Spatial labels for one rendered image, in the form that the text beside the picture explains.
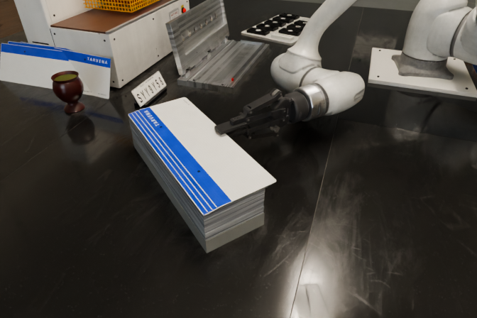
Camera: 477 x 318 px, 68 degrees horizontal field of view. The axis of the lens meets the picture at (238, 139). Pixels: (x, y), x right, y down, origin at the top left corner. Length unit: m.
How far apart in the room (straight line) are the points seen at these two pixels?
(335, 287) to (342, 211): 0.18
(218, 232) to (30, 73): 0.98
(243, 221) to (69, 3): 1.01
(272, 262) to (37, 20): 1.07
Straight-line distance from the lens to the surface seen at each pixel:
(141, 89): 1.15
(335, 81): 0.95
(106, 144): 1.01
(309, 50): 1.04
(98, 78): 1.25
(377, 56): 1.56
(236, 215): 0.67
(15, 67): 1.49
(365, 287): 0.68
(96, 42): 1.25
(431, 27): 1.38
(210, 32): 1.47
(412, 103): 1.26
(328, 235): 0.74
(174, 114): 0.88
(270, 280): 0.66
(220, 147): 0.76
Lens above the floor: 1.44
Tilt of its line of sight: 34 degrees down
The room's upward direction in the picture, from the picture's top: straight up
